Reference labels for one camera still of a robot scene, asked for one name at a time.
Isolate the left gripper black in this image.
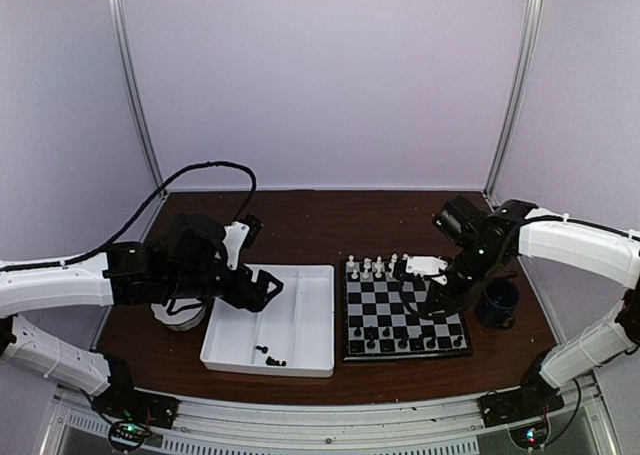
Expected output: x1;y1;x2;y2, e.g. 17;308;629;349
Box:
165;261;283;312

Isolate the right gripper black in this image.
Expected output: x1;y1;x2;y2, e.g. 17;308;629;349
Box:
424;241;502;313

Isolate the white plastic tray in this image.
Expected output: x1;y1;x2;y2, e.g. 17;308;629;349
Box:
200;264;335;378

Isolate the black and silver chessboard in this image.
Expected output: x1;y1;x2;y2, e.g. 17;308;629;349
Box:
340;259;473;363

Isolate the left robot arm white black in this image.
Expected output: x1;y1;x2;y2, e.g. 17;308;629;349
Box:
1;214;284;419

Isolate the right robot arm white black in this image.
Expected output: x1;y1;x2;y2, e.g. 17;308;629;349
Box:
402;196;639;417

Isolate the white chess pieces row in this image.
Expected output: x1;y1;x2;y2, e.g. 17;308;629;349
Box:
344;253;408;282

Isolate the dark blue mug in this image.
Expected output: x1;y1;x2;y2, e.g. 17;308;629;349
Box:
475;279;520;330

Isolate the white scalloped bowl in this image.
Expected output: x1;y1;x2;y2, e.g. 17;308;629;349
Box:
150;299;206;331

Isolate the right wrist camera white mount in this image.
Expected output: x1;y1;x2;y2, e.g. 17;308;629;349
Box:
404;256;448;285

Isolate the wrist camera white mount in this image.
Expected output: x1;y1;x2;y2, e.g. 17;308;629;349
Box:
223;214;263;270
404;256;448;285

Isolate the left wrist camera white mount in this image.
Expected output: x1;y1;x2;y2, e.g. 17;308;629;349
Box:
223;214;263;270

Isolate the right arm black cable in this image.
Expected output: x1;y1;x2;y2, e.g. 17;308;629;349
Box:
398;274;451;321

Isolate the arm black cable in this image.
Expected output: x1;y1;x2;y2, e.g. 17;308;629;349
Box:
398;274;451;321
64;161;260;264

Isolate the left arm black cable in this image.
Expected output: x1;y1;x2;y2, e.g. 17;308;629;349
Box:
64;161;260;264

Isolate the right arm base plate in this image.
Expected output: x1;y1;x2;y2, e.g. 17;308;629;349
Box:
477;386;565;428

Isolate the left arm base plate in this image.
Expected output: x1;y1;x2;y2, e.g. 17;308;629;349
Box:
92;387;179;429

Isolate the aluminium front rail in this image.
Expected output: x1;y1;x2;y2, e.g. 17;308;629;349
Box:
33;375;622;454

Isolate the right aluminium frame post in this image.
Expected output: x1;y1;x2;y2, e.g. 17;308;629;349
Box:
483;0;544;206

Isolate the aluminium frame post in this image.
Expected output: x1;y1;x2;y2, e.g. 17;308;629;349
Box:
103;0;169;199
483;0;544;206

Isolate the left aluminium frame post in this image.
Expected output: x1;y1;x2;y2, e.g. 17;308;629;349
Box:
103;0;169;199

